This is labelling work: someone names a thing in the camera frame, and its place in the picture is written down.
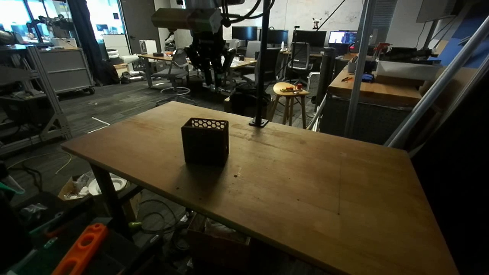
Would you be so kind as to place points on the black vertical pole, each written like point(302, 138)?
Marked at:
point(262, 66)

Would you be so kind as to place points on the lit blue computer monitor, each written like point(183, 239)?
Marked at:
point(345, 37)

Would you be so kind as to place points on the black office chair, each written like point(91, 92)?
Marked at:
point(300, 55)

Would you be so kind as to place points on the small red tools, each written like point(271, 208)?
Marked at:
point(291, 87)

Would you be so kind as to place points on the white drawer cabinet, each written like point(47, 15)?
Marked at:
point(66, 69)

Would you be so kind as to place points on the dark computer monitor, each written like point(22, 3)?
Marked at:
point(309, 38)
point(279, 37)
point(245, 34)

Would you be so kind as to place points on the large dark cardboard box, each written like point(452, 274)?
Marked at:
point(219, 246)

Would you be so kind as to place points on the wooden office desk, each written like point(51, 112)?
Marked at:
point(244, 63)

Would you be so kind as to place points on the white shelving rack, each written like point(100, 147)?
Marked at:
point(44, 101)

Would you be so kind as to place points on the vertical silver metal pole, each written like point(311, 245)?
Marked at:
point(360, 66)

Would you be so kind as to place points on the diagonal silver metal pole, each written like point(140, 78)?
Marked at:
point(438, 81)

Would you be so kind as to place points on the wooden top workbench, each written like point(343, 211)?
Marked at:
point(375, 93)

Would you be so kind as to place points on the round wooden stool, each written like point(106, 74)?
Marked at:
point(291, 92)

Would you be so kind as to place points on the black perforated box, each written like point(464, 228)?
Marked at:
point(206, 147)

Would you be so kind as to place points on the orange tool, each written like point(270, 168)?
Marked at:
point(82, 249)

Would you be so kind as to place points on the open cardboard box white contents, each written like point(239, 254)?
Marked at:
point(77, 188)

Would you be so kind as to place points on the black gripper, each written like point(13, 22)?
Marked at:
point(207, 44)

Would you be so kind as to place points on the olive wrist camera block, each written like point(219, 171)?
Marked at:
point(186, 20)

